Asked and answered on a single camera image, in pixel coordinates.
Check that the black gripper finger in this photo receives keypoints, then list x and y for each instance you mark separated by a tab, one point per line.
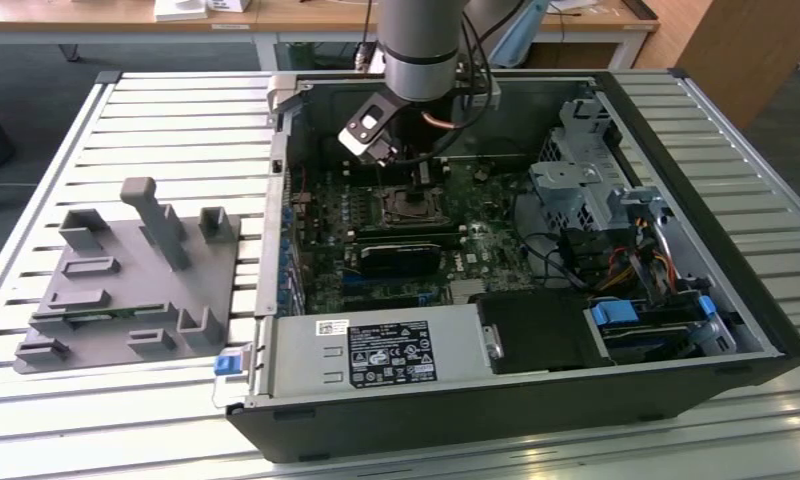
425	192

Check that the silver CPU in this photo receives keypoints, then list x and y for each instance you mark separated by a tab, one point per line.
403	210

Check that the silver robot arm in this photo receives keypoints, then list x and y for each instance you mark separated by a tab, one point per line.
417	45

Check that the CPU socket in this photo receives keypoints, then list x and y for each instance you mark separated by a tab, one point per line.
385	223

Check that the green motherboard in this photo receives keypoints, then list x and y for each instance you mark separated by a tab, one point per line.
494	235

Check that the black graphics card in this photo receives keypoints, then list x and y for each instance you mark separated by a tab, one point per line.
401	260

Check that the silver metal drive cage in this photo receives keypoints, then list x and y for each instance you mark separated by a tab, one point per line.
561	200

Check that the small silver heatsink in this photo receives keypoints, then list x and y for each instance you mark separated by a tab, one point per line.
470	291

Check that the white papers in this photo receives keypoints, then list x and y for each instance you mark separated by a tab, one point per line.
581	5

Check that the blue disk carrier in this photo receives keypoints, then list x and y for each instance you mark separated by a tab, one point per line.
614	312

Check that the silver power supply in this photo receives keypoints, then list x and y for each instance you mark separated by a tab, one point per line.
307	360

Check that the white box dark print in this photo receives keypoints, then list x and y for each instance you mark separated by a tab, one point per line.
230	6

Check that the plain white box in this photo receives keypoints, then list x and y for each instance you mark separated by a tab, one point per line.
181	12

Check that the black hard disk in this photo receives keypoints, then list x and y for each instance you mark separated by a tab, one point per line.
648	342

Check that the grey parts rack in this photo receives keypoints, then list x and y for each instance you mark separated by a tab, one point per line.
147	280

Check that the blue case latch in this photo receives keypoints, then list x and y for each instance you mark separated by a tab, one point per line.
230	365

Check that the black PC case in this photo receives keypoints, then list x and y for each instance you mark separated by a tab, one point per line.
441	425

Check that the blue plastic clip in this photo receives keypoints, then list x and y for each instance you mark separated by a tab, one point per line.
706	306

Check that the green RAM stick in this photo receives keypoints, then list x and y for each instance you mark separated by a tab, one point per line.
123	314

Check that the wooden cabinet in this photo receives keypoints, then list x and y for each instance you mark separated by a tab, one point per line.
741	50

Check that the wooden desk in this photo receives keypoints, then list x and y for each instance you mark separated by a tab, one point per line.
74	15

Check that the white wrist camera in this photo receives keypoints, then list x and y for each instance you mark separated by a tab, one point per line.
370	122

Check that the silver disk bay frame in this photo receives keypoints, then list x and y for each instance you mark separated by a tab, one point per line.
684	250

